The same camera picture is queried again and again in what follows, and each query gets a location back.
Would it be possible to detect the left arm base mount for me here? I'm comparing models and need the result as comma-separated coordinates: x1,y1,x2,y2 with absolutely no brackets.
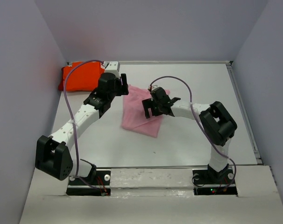
66,159,111,196

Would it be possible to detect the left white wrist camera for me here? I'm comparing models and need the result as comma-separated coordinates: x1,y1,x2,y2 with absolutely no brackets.
105,61,120,77

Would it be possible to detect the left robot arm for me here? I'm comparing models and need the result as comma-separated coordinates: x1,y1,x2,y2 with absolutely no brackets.
35,72,128,184

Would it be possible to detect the aluminium table edge rail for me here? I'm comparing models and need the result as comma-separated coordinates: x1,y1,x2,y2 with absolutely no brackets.
119,61,231,65

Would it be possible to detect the folded orange t-shirt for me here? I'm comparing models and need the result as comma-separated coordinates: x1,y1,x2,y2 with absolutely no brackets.
66,62,104,91

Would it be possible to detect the pink t-shirt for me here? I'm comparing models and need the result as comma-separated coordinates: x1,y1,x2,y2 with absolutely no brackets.
121,85,163,138

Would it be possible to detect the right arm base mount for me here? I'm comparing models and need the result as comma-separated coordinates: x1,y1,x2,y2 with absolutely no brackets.
191,165,238,196

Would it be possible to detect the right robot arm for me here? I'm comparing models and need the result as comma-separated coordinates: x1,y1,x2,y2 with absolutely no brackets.
142,87,237,183

